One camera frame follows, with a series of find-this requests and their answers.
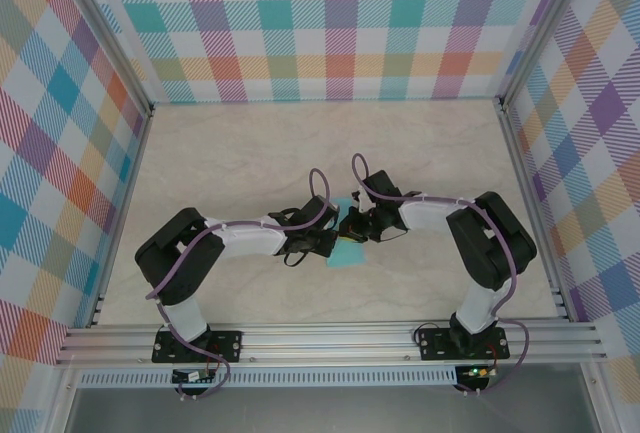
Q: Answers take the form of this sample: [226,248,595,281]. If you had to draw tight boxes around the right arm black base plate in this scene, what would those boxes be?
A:
[416,326,510,362]

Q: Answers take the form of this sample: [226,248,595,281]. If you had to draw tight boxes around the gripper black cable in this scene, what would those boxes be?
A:
[280,246,315,269]
[377,221,410,245]

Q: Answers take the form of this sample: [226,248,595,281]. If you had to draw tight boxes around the perforated grey cable tray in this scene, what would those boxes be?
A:
[77,370,459,389]

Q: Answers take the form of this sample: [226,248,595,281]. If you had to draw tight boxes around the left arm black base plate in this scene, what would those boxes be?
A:
[151,329,244,365]

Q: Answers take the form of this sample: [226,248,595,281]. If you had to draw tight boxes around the aluminium side rail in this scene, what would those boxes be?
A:
[497,99,574,325]
[87,105,156,329]

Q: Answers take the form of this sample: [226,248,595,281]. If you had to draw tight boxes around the long aluminium base rail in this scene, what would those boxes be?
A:
[54,320,609,367]

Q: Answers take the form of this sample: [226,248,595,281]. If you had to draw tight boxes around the aluminium frame post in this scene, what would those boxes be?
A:
[52,0,156,117]
[499,0,591,109]

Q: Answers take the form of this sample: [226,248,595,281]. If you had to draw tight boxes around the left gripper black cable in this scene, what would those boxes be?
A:
[280,246,315,269]

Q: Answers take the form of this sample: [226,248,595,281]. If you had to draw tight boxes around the teal square paper sheet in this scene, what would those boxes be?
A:
[326,196,367,270]

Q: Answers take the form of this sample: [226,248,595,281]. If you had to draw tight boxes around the small black circuit board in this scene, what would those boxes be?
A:
[171,368,216,385]

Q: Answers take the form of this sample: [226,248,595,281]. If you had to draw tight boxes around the circuit board with green light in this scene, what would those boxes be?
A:
[462,364,497,381]

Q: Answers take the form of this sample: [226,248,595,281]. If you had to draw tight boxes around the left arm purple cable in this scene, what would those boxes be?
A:
[144,167,337,400]

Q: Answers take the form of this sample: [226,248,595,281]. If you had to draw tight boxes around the grey metal panel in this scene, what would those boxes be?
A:
[64,385,600,433]

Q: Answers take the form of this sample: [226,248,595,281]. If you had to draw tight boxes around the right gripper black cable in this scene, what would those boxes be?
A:
[377,221,410,245]

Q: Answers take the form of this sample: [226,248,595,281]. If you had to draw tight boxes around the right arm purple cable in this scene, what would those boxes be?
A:
[351,152,531,397]

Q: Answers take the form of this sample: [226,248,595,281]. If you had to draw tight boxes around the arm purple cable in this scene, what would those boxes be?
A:
[351,152,531,397]
[144,167,337,400]

